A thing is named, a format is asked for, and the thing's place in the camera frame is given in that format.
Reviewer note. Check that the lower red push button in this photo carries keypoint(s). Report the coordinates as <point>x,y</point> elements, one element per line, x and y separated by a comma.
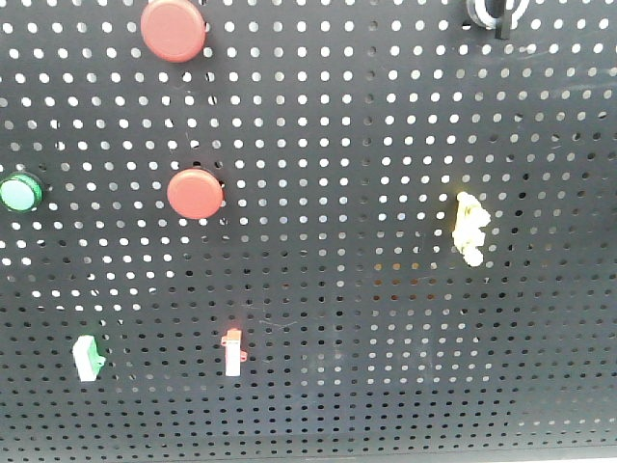
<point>195,194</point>

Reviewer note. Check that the red push button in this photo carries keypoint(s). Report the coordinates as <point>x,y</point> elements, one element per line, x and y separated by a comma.
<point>173,30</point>
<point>195,194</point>

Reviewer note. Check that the upper red push button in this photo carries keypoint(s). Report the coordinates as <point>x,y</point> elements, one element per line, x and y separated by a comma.
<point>173,30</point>

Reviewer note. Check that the green push button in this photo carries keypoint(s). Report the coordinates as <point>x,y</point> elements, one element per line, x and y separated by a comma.
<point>21,192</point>

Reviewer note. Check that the black perforated pegboard panel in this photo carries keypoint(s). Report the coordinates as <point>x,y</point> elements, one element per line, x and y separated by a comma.
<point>341,132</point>

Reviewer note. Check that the black rotary selector knob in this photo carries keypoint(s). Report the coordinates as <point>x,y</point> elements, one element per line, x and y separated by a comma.
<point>500,16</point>

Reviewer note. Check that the red-trimmed white rocker switch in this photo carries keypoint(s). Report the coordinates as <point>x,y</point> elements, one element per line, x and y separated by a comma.
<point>235,356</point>

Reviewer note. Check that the yellow toggle switch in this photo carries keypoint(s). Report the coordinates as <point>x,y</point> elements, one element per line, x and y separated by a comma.
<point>468,237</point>

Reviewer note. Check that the green-trimmed white rocker switch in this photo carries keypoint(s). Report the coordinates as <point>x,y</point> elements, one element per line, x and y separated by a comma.
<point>87,360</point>

